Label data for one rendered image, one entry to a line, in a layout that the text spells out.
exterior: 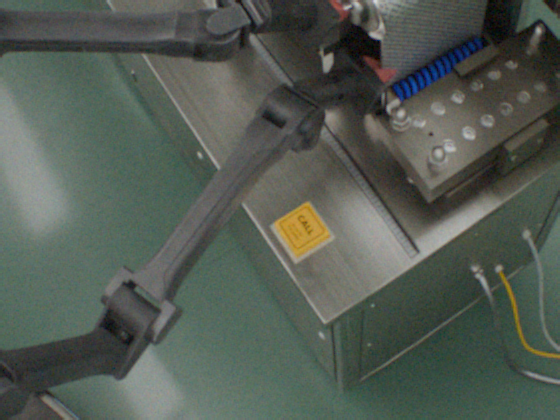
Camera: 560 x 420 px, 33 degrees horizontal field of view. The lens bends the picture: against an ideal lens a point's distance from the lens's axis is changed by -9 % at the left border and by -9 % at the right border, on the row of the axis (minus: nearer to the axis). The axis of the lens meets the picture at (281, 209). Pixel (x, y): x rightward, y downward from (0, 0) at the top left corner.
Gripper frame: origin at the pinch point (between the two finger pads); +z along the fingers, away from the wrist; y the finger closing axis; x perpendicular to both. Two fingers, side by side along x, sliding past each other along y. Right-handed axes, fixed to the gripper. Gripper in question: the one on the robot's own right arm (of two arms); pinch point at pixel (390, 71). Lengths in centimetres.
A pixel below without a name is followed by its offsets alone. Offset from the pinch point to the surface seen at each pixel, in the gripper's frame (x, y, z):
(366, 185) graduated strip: -20.6, 9.0, -2.2
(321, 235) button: -24.1, 13.0, -14.0
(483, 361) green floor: -91, 40, 57
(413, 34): 10.4, 0.2, -0.4
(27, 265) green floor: -134, -55, -24
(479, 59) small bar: 5.3, 5.5, 15.7
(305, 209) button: -23.9, 7.6, -13.7
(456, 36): 6.5, 0.3, 13.3
